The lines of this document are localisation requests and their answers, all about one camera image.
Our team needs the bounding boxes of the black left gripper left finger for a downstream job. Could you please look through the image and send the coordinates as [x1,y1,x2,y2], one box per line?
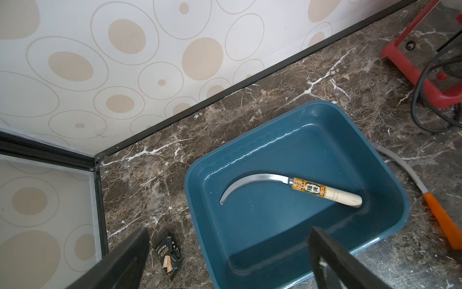
[68,228,150,289]

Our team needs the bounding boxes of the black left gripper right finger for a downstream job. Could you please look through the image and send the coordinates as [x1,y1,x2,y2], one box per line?
[308,227,389,289]

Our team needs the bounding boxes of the wooden handled labelled sickle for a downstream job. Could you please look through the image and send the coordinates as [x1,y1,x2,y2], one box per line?
[220,173,363,208]

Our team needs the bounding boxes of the orange handled sickle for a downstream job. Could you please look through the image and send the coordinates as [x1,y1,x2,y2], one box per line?
[372,143,462,250]

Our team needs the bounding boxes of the teal plastic storage box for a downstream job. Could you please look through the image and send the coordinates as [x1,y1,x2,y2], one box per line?
[184,101,410,289]

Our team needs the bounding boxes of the red polka dot toaster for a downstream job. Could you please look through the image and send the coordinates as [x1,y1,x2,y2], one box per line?
[381,1,462,109]

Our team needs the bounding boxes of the black toaster power cable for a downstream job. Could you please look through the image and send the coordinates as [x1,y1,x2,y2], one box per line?
[410,30,462,134]

